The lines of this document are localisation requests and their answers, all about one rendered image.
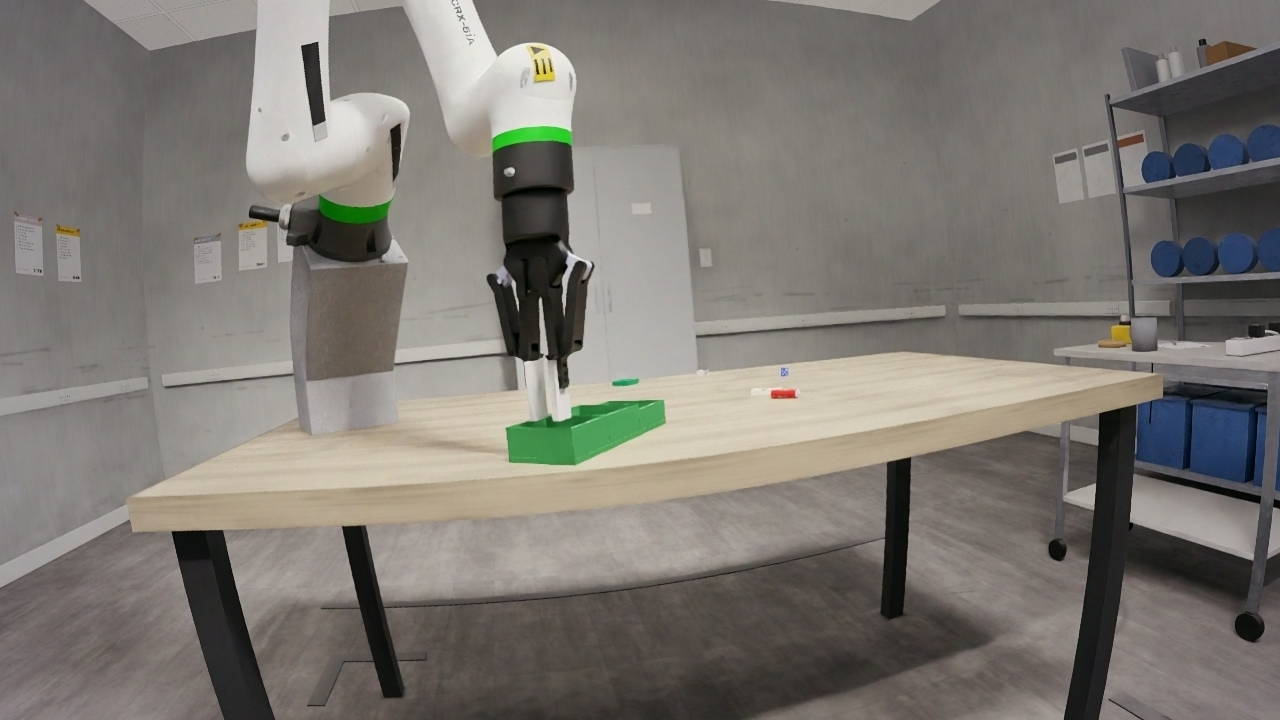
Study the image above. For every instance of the green rack of labelled bins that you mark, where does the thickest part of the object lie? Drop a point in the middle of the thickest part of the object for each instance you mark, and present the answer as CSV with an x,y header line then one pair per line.
x,y
561,443

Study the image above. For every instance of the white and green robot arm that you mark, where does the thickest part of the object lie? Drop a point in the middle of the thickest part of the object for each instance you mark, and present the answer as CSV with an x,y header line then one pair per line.
x,y
299,146

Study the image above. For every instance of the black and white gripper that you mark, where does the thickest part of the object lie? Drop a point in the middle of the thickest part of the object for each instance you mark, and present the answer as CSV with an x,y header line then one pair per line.
x,y
536,235

